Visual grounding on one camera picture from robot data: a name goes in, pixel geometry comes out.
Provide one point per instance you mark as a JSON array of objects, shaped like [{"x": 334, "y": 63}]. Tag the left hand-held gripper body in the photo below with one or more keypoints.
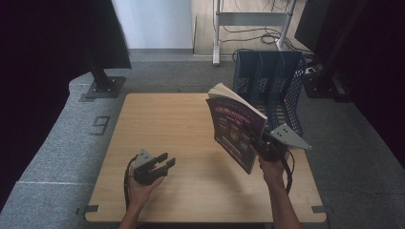
[{"x": 144, "y": 175}]

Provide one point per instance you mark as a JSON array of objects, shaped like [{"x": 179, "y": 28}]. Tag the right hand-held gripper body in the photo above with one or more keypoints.
[{"x": 277, "y": 143}]

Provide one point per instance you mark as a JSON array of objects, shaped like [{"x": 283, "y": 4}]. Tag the purple book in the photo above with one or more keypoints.
[{"x": 232, "y": 127}]

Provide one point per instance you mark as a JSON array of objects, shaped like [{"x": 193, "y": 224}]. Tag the blue plastic file rack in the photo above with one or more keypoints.
[{"x": 286, "y": 95}]

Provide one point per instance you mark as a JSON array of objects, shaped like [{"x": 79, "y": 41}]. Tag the person's left hand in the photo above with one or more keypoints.
[{"x": 141, "y": 192}]

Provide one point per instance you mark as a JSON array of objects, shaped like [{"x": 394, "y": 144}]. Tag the person's right hand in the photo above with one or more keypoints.
[{"x": 273, "y": 171}]

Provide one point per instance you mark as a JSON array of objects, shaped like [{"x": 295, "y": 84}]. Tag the white power strip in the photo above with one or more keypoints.
[{"x": 310, "y": 70}]

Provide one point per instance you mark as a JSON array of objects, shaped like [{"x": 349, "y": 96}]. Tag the black curtain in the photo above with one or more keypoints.
[
  {"x": 38, "y": 63},
  {"x": 382, "y": 63}
]

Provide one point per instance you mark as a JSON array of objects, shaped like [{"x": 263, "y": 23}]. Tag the gray metal table bracket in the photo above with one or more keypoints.
[{"x": 90, "y": 209}]

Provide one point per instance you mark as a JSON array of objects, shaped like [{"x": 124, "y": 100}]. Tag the black stand with base plate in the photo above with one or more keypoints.
[
  {"x": 106, "y": 87},
  {"x": 321, "y": 86}
]

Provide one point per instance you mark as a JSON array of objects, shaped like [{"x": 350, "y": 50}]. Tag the white metal stand frame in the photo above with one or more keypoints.
[{"x": 248, "y": 19}]

